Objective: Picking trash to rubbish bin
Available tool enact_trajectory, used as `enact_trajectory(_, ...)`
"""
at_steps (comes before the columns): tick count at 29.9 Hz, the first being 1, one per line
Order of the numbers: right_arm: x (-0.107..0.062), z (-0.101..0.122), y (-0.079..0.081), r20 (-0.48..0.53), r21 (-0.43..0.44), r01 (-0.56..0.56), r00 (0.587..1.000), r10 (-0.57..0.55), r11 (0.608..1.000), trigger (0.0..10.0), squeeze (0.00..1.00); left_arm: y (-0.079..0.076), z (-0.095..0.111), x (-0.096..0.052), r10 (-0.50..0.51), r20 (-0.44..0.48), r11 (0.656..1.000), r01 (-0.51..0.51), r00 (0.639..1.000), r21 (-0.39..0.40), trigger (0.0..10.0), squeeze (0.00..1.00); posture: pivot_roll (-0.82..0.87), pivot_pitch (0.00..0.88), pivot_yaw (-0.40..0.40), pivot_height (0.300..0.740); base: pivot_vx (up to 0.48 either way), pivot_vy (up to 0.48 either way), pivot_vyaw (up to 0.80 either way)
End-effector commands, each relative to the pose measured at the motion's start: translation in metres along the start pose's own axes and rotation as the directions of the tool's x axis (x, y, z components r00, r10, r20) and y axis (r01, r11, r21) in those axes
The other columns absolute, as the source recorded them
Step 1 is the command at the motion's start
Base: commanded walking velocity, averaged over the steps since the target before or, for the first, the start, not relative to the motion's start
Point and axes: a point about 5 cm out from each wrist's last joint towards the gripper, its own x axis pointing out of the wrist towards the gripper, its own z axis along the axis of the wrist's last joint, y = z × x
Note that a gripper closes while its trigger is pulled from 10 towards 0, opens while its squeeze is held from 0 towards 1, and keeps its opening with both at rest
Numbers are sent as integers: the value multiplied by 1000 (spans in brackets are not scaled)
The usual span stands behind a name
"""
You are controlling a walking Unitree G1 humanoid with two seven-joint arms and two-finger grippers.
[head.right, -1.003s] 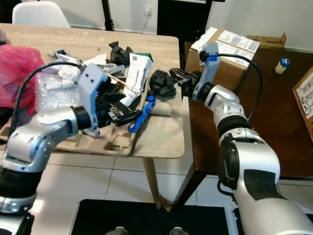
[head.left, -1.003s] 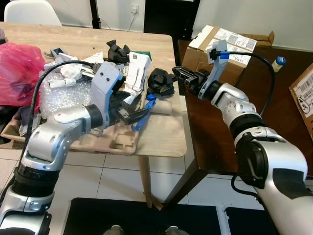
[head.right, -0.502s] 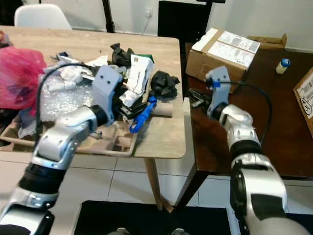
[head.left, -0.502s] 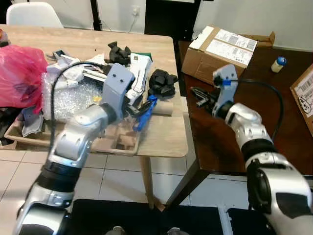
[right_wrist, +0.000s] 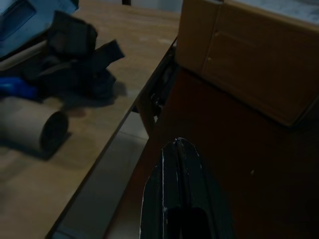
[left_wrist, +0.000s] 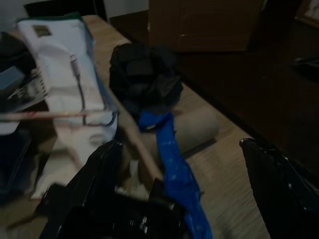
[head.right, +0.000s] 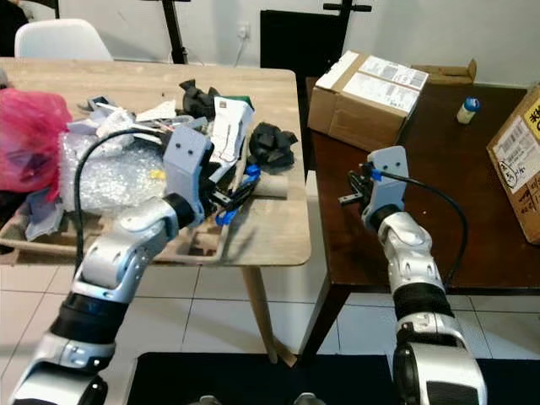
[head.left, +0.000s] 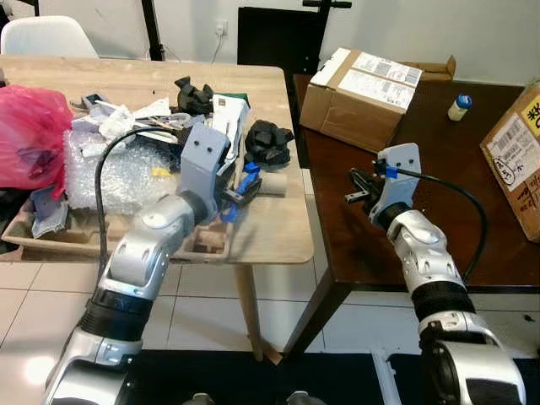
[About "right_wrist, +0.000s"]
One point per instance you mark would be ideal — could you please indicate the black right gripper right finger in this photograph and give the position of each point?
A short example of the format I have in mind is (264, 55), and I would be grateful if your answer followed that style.
(199, 184)

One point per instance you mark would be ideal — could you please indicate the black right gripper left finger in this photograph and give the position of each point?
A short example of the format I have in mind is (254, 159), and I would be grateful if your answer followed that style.
(157, 194)

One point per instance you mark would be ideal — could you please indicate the light wooden table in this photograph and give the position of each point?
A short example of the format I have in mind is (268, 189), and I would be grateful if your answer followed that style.
(74, 189)

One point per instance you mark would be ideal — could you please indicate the small taped cardboard box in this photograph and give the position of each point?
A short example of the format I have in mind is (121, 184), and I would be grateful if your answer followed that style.
(249, 54)

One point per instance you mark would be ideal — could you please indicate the grey rolled bags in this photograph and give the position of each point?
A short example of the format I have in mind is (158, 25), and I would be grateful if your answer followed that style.
(27, 124)

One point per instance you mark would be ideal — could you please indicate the black foam pieces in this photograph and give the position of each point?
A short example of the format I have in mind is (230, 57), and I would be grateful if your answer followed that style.
(74, 62)

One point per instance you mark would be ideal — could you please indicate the blue plastic strip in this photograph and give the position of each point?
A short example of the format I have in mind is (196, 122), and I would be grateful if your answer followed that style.
(15, 87)

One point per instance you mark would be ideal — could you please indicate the moulded pulp tray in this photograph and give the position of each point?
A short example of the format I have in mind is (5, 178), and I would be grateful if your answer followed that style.
(30, 22)

